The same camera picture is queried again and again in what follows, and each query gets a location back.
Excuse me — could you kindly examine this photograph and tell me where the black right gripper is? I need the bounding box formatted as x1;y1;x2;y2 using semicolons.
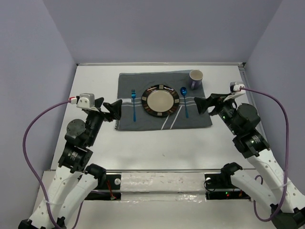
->
194;92;240;135

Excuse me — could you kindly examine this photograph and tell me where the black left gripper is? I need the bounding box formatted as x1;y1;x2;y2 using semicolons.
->
86;96;123;145

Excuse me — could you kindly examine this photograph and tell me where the blue metallic spoon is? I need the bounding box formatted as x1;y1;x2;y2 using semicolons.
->
180;87;189;118

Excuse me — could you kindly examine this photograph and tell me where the purple mug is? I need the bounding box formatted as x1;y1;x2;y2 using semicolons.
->
189;70;203;90

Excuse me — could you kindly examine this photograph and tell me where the blue metallic fork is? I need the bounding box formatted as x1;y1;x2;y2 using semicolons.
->
131;89;136;122

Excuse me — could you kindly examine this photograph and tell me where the grey striped cloth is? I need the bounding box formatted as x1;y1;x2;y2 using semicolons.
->
115;70;213;131

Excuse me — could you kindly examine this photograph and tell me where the dark rimmed dinner plate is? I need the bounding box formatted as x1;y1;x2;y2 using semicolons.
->
141;84;180;117

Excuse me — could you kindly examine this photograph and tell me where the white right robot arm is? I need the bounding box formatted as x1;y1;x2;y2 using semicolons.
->
194;94;305;229

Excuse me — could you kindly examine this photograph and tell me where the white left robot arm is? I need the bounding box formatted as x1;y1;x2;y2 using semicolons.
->
18;93;122;229

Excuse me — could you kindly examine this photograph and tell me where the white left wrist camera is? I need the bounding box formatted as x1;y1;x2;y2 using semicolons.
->
69;93;100;112

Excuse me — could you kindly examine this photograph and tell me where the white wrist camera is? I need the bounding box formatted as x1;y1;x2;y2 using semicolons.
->
69;93;100;112
224;82;245;102

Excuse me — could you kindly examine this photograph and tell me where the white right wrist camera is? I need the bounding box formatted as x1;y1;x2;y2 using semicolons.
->
224;82;245;102

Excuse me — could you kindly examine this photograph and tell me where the white table edge rail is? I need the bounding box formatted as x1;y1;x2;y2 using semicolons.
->
76;62;244;67

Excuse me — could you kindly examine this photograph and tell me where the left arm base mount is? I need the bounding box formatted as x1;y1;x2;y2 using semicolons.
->
85;174;122;201

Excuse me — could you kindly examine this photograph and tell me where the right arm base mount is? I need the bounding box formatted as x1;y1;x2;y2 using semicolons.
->
203;173;251;200

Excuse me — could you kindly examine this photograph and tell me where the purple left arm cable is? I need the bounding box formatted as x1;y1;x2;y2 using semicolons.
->
22;100;83;229

